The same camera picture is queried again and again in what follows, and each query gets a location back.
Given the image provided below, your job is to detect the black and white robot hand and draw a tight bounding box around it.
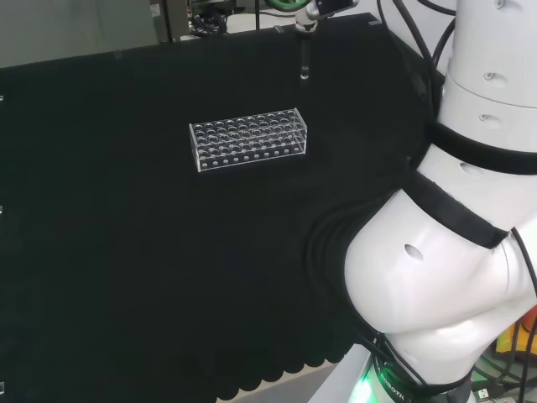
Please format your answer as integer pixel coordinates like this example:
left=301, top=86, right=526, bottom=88
left=292, top=0, right=360, bottom=34

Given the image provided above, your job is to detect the clear glass test tube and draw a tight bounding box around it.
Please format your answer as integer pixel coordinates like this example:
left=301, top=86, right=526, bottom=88
left=299, top=30, right=312, bottom=81

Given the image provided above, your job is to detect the clear plastic test tube rack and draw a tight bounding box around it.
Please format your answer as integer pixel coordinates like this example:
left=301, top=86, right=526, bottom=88
left=188, top=107, right=310, bottom=174

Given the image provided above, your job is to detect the grey metal cabinet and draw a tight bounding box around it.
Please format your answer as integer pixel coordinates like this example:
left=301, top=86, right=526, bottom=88
left=146, top=0, right=190, bottom=44

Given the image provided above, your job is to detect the black bench cloth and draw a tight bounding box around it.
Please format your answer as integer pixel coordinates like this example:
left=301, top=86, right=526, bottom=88
left=0, top=12, right=450, bottom=403

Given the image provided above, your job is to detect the yellow stop button box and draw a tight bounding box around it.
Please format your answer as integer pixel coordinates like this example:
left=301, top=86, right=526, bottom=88
left=494, top=301, right=537, bottom=358

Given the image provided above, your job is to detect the green cable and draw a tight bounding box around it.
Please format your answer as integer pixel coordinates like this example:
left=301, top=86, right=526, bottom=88
left=266, top=0, right=311, bottom=13

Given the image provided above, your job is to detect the black cable bundle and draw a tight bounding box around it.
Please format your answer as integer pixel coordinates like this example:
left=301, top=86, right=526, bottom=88
left=375, top=0, right=458, bottom=127

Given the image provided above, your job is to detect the thin black cable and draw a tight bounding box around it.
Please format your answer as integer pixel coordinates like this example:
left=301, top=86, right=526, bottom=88
left=509, top=226, right=537, bottom=403

